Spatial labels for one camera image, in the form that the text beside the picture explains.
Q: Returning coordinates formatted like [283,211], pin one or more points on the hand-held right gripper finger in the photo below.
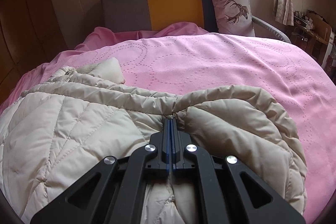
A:
[168,140]
[173,140]

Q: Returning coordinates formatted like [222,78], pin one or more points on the beige puffer jacket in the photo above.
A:
[78,134]

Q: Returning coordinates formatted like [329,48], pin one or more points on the pink dotted blanket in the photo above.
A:
[223,69]

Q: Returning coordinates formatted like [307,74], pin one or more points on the pink bed sheet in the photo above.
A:
[131,35]

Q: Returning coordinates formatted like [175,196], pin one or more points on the grey yellow blue headboard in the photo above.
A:
[170,1]

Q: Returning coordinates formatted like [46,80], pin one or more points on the white deer print pillow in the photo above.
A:
[231,8]

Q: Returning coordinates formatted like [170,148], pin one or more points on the cluttered wooden desk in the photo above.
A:
[313,35]

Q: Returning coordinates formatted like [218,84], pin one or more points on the brown wooden wardrobe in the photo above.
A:
[26,29]

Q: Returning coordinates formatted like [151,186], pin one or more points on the white cardboard box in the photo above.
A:
[332,43]

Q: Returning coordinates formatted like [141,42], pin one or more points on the grey bed rail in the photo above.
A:
[273,28]

